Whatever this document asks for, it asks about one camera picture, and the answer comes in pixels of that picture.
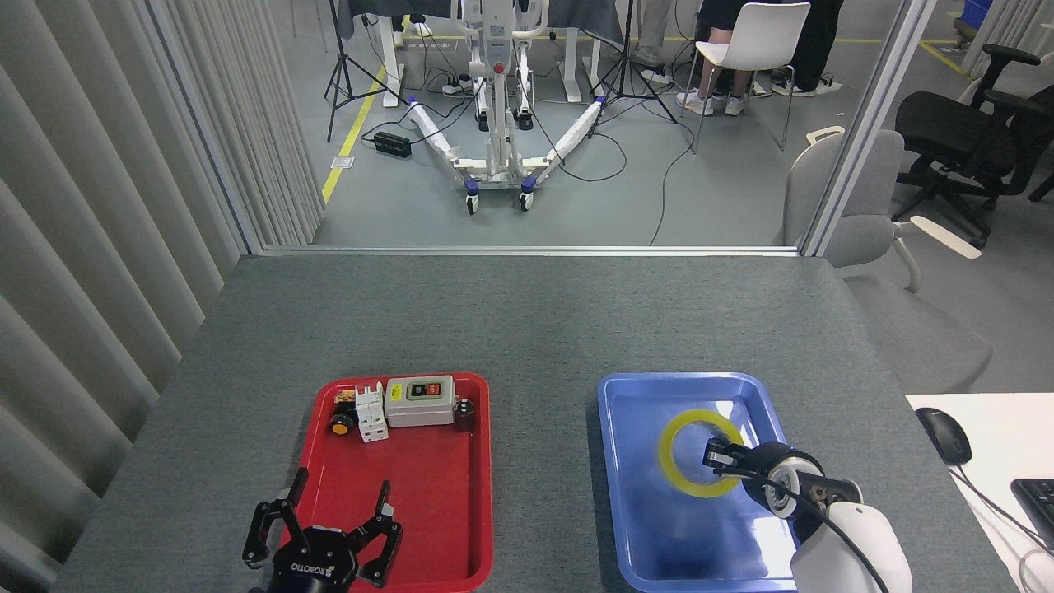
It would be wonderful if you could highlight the yellow push button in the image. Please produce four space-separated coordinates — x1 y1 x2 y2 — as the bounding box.
329 391 357 437

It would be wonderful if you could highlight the white stand on wheels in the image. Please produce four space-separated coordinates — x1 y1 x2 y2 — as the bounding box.
406 0 606 217

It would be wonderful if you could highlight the silver frame post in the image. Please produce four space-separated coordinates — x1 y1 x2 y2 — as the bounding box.
799 0 940 258

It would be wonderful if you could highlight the black keyboard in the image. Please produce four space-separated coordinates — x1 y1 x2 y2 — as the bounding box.
1010 479 1054 553

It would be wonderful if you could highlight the person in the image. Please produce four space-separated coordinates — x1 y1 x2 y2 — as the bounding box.
675 0 754 117
630 0 680 87
391 12 434 49
770 0 845 98

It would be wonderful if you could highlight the black office chair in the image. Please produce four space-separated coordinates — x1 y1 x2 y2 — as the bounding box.
893 44 1054 248

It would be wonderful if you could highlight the grey office chair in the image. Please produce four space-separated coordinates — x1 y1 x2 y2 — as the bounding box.
772 126 993 395

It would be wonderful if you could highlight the white circuit breaker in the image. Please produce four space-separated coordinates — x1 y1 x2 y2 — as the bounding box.
355 381 389 444

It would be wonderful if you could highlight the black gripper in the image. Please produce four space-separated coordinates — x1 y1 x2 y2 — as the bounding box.
702 440 804 505
242 467 403 593

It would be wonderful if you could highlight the white desk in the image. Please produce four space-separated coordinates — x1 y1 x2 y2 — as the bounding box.
906 393 1054 593

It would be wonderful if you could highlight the blue bin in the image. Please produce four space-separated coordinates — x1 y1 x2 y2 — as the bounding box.
959 0 997 34

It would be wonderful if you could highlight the silver frame rail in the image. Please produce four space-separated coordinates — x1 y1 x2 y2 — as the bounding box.
262 245 801 258

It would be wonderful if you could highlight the black computer mouse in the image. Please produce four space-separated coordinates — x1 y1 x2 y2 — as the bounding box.
916 407 972 466

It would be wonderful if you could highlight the white plastic chair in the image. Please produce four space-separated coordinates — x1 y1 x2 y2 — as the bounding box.
690 2 812 155

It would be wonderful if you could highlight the red plastic tray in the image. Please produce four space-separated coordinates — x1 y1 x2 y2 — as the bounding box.
276 371 493 593

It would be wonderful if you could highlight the black tripod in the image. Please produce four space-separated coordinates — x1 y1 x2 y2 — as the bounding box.
586 0 680 141
324 0 409 143

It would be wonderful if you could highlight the grey push button box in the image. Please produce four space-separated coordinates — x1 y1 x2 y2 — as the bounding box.
384 376 456 429

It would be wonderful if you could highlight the yellow tape roll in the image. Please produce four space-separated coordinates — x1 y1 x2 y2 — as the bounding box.
657 409 747 499

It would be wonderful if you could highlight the blue plastic tray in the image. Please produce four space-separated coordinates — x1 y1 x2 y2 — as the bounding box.
597 372 832 593

